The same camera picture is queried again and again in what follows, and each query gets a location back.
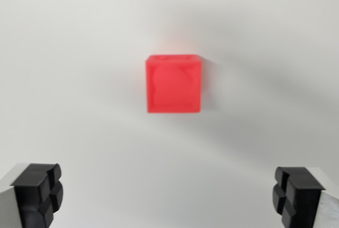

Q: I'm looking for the black-padded silver gripper left finger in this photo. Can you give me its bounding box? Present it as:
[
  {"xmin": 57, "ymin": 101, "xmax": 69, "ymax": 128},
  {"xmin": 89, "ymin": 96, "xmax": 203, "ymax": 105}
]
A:
[{"xmin": 0, "ymin": 162, "xmax": 64, "ymax": 228}]

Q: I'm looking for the red studded plastic cube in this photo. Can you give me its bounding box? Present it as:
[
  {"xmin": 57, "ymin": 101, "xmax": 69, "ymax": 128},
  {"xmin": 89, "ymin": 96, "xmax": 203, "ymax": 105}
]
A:
[{"xmin": 145, "ymin": 53, "xmax": 204, "ymax": 114}]

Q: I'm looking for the black-padded silver gripper right finger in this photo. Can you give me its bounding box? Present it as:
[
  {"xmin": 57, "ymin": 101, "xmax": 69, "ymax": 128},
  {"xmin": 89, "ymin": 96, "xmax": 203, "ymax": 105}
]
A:
[{"xmin": 271, "ymin": 166, "xmax": 339, "ymax": 228}]

